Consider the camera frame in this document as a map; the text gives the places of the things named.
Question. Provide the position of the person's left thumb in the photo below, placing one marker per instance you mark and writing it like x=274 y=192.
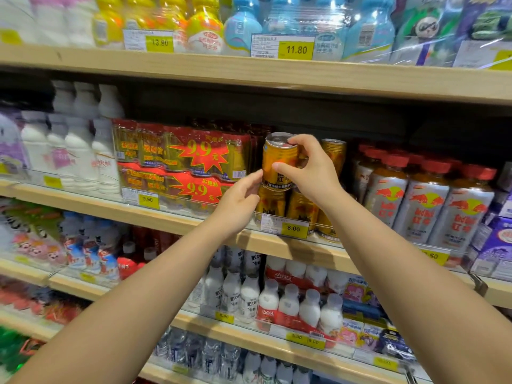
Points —
x=244 y=181

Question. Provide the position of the colourful cartoon bottle packs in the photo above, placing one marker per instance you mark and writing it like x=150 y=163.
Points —
x=34 y=235

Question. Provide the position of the group of red bottles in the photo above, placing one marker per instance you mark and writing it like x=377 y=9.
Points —
x=140 y=249

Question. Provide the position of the row of blue drink bottles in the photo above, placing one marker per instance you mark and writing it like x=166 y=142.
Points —
x=308 y=19

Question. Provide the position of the person's left forearm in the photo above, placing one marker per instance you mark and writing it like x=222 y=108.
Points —
x=132 y=303

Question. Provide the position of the green packets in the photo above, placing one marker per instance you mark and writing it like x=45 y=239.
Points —
x=14 y=349

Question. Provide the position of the person's left hand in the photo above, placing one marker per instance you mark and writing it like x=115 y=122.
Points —
x=232 y=207

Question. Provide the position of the wooden shelf board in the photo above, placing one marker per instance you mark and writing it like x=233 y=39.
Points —
x=280 y=245
x=224 y=335
x=36 y=325
x=256 y=73

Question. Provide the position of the row of small white bottles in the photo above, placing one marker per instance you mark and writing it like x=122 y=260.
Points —
x=276 y=371

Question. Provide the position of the row of yellow drink bottles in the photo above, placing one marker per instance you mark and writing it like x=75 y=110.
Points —
x=160 y=17

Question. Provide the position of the pink cartoon drink cartons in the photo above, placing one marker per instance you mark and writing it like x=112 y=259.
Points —
x=358 y=309

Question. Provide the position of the group of white plastic bottles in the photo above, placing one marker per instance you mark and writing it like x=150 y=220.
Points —
x=76 y=139

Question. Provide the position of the purple green drink pack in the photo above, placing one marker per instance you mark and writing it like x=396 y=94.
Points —
x=486 y=23

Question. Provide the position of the red gold can multipack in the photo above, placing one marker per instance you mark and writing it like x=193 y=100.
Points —
x=172 y=187
x=180 y=149

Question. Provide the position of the person's right hand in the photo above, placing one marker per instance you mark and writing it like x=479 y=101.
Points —
x=318 y=175

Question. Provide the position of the dark blue drink pack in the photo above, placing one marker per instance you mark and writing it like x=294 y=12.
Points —
x=396 y=343

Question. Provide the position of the row of red-label milk bottles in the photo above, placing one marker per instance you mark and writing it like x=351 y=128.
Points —
x=302 y=301

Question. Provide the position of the metal shelf bracket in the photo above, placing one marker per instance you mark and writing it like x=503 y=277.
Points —
x=478 y=284

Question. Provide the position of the person's right forearm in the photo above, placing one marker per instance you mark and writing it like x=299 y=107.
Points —
x=412 y=291

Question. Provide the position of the purple white drink pack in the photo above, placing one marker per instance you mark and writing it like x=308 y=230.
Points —
x=10 y=143

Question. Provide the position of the pack of white bottles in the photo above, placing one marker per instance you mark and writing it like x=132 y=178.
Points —
x=44 y=17

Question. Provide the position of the gold drink can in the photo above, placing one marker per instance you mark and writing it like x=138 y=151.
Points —
x=271 y=204
x=278 y=157
x=335 y=153
x=327 y=228
x=302 y=208

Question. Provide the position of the white yellow price tag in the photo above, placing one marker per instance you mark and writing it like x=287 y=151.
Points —
x=148 y=40
x=434 y=255
x=224 y=317
x=52 y=181
x=386 y=363
x=140 y=198
x=306 y=340
x=283 y=47
x=284 y=227

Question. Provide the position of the purple drink cartons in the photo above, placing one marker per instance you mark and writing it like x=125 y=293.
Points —
x=494 y=243

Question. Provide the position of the person's right thumb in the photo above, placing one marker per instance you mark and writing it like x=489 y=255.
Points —
x=287 y=170

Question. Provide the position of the red snack packets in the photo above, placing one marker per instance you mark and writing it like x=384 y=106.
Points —
x=42 y=303

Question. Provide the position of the panda print drink pack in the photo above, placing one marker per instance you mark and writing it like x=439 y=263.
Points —
x=424 y=29

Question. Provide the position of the row of red-capped drink bottles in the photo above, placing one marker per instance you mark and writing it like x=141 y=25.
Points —
x=424 y=203

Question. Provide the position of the blue white bottle pack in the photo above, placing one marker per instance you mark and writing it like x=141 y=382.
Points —
x=90 y=245

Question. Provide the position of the row of black-label milk bottles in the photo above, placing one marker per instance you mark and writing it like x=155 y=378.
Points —
x=232 y=285

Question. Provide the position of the row of clear water bottles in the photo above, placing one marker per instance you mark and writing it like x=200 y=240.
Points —
x=200 y=351

